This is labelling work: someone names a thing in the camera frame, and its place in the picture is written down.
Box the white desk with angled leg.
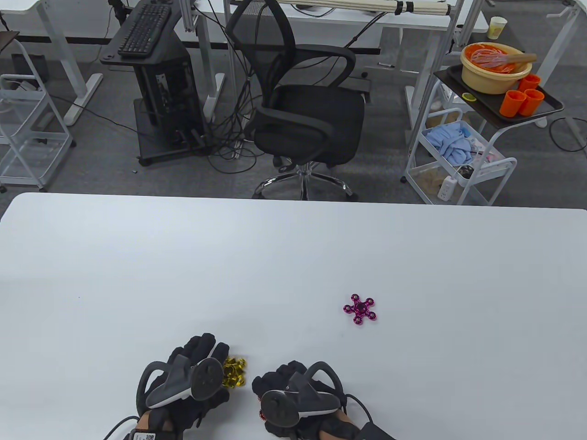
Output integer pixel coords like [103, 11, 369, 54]
[0, 0, 104, 127]

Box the long white desk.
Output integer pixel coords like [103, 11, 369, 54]
[193, 0, 489, 143]

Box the tangle of black cables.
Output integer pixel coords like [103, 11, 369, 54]
[201, 9, 263, 176]

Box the person's right hand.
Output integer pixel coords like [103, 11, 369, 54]
[251, 360, 361, 440]

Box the white wire rack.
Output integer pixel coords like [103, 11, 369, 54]
[0, 38, 77, 193]

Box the white utility trolley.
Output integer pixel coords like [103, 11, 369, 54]
[400, 69, 519, 207]

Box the black mesh office chair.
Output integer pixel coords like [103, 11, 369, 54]
[224, 0, 371, 203]

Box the whisk with wooden handle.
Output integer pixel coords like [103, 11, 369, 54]
[470, 49, 537, 70]

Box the gold fidget spinner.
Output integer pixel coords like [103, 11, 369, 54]
[222, 356, 248, 390]

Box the black tray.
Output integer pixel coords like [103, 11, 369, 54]
[433, 64, 565, 131]

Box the black computer tower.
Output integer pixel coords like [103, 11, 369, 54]
[136, 44, 205, 138]

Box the beige mixing bowl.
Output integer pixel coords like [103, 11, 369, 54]
[460, 42, 534, 95]

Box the black floor cable loop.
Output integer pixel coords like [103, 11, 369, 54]
[549, 116, 587, 153]

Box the white power strip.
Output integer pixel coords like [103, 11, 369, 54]
[437, 176, 460, 202]

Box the grey tracking controller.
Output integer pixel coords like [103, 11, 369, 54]
[260, 362, 346, 428]
[136, 355, 226, 410]

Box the light blue cloth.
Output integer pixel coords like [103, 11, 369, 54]
[425, 124, 476, 166]

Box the black glove cable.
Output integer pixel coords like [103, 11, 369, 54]
[103, 415, 141, 440]
[344, 393, 373, 425]

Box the black keyboard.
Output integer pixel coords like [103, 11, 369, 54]
[117, 2, 173, 58]

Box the black computer cart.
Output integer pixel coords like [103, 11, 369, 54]
[100, 0, 213, 167]

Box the magenta fidget spinner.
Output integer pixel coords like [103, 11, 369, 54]
[342, 293, 378, 325]

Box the person's left hand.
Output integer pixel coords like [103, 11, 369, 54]
[136, 333, 231, 440]

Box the aluminium frame post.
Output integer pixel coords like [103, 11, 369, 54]
[178, 0, 196, 33]

